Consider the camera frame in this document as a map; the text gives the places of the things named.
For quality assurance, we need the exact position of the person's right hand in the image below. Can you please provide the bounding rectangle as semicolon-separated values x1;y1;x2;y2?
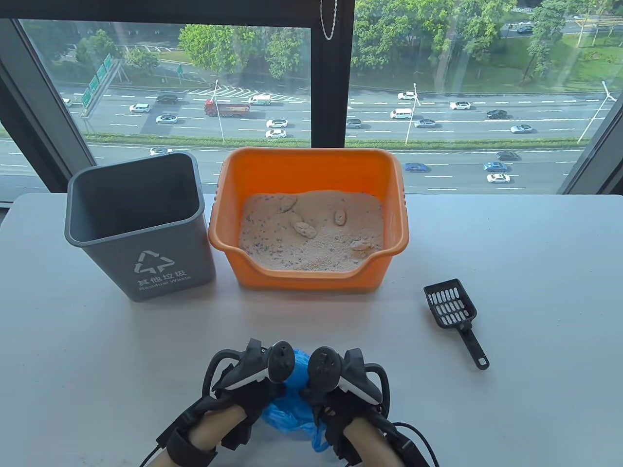
298;370;385;460

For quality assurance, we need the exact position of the person's left hand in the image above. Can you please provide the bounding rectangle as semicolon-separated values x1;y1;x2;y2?
213;362;289;450

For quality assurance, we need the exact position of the blue plastic bag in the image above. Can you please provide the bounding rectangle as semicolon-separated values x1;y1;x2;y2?
262;348;331;453

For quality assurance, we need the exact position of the black hand controller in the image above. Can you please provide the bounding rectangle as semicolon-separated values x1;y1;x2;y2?
308;346;391;407
202;339;296;397

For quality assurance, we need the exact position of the black slotted litter scoop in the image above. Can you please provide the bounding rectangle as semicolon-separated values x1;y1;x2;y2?
423;278;490;371

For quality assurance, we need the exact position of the sandy cat litter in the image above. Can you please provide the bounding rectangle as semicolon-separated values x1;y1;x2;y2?
238;190;385;272

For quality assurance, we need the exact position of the orange plastic litter box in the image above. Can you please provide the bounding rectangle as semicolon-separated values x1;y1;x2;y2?
208;147;409;292

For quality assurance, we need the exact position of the grey plastic trash bin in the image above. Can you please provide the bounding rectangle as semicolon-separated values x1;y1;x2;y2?
65;151;217;303

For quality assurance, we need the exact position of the black left wrist strap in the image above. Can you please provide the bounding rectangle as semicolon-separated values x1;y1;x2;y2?
155;396;218;467

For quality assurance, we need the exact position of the black cable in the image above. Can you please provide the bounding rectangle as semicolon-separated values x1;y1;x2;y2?
392;422;441;467

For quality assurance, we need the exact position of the black window frame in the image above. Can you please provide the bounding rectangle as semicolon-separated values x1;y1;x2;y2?
0;0;623;202

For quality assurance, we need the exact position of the metal bead chain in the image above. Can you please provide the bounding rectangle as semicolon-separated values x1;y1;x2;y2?
320;0;338;41

